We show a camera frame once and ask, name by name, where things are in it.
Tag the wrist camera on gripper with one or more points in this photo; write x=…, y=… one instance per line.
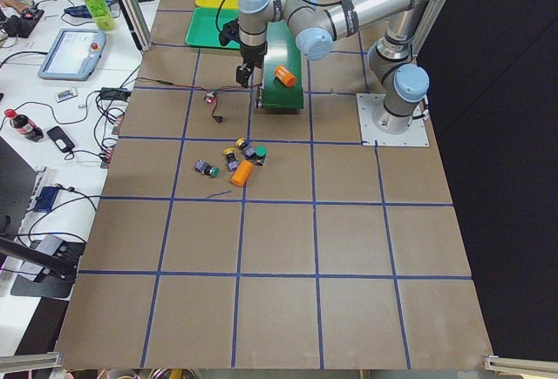
x=229, y=33

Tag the orange cylinder with white numbers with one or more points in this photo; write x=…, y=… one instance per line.
x=285, y=76

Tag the black power adapter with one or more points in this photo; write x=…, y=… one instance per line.
x=115, y=94

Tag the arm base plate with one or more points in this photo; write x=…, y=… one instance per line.
x=379, y=128

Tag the yellow push button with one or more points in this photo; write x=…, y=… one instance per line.
x=232, y=161
x=247, y=150

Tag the aluminium frame post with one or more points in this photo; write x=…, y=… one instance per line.
x=136, y=24

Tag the green tray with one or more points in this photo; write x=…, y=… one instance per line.
x=202, y=32

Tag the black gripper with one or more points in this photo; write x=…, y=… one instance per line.
x=252, y=51

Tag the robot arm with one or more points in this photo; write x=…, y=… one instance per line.
x=317, y=26

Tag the plain orange cylinder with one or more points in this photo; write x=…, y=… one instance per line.
x=242, y=173

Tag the small controller circuit board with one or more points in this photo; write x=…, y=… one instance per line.
x=210, y=97

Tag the lone green push button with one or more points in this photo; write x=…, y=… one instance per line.
x=203, y=167

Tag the cola bottle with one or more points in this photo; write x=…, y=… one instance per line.
x=24, y=125

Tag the green conveyor belt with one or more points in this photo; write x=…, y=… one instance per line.
x=274, y=94

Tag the green drink bottle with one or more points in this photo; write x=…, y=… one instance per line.
x=101, y=14

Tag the teach pendant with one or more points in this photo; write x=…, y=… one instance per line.
x=73, y=55

